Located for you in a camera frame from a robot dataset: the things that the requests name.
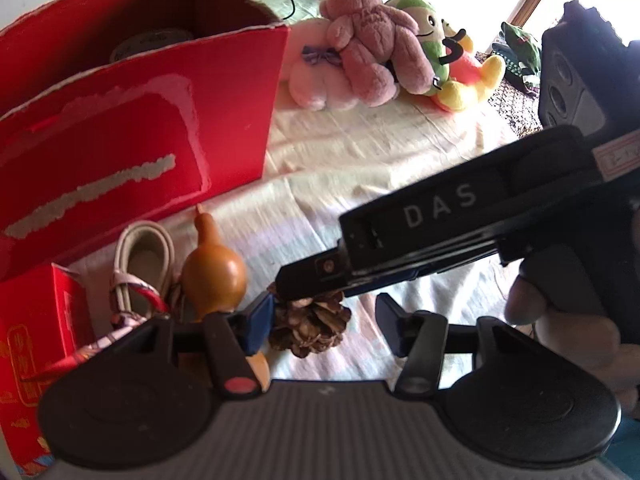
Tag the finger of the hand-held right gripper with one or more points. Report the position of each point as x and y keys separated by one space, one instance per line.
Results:
x=310 y=277

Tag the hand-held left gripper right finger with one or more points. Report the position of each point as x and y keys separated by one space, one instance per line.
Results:
x=392 y=327

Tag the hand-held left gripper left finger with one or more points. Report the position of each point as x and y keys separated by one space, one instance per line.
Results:
x=261 y=322

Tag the brown pine cone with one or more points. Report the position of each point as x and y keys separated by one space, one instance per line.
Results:
x=310 y=327

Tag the brown gourd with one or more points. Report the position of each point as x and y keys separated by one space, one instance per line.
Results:
x=215 y=270

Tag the large red cardboard box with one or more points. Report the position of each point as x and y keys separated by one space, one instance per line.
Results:
x=125 y=135

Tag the person's right hand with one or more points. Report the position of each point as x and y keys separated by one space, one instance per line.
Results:
x=570 y=340

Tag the pale printed bed sheet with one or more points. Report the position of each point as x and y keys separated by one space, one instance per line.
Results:
x=350 y=160

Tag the dark patterned cloth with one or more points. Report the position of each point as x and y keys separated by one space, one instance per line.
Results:
x=510 y=105

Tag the yellow and pink plush toy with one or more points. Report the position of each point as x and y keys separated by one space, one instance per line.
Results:
x=465 y=72

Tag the dark green fabric item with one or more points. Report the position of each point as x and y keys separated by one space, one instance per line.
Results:
x=520 y=45

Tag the light pink plush toy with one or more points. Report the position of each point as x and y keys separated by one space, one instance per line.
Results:
x=315 y=85

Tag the pink teddy bear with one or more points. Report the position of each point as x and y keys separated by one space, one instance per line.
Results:
x=370 y=25

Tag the green smiling plush toy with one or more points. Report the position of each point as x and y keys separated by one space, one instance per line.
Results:
x=415 y=10

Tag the small red printed box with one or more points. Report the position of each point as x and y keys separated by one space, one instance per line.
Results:
x=30 y=340

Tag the patterned tape roll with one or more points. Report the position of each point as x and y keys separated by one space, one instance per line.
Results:
x=150 y=40

